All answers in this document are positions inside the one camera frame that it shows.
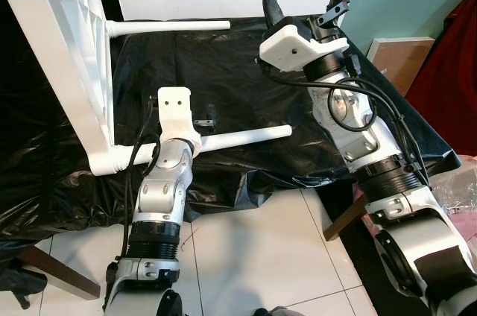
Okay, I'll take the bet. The white plastic table top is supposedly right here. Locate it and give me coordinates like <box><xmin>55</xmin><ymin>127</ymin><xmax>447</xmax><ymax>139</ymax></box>
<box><xmin>0</xmin><ymin>0</ymin><xmax>135</xmax><ymax>177</ymax></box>

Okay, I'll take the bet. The black plastic table cover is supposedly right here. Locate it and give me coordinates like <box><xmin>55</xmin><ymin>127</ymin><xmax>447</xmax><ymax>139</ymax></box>
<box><xmin>0</xmin><ymin>14</ymin><xmax>463</xmax><ymax>257</ymax></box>

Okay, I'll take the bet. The dark red fabric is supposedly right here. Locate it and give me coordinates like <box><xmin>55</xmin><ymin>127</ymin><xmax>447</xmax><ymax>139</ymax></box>
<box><xmin>406</xmin><ymin>0</ymin><xmax>477</xmax><ymax>157</ymax></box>

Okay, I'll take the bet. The clear plastic bag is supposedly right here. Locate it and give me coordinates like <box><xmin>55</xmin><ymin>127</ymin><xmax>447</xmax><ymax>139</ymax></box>
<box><xmin>436</xmin><ymin>159</ymin><xmax>477</xmax><ymax>216</ymax></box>

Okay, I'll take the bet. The grey robot right foot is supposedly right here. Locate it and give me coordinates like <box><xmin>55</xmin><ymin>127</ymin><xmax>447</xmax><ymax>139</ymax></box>
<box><xmin>253</xmin><ymin>305</ymin><xmax>306</xmax><ymax>316</ymax></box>

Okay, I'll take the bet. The black chair base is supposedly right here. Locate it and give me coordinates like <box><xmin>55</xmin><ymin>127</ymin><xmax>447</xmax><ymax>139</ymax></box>
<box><xmin>0</xmin><ymin>264</ymin><xmax>45</xmax><ymax>309</ymax></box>

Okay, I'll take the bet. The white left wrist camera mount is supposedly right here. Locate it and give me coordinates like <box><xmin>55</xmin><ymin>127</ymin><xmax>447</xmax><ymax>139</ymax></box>
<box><xmin>155</xmin><ymin>86</ymin><xmax>203</xmax><ymax>154</ymax></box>

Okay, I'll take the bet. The brown board with white frame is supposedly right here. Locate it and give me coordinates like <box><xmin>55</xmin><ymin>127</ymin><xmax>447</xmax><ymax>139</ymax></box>
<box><xmin>367</xmin><ymin>37</ymin><xmax>437</xmax><ymax>93</ymax></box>

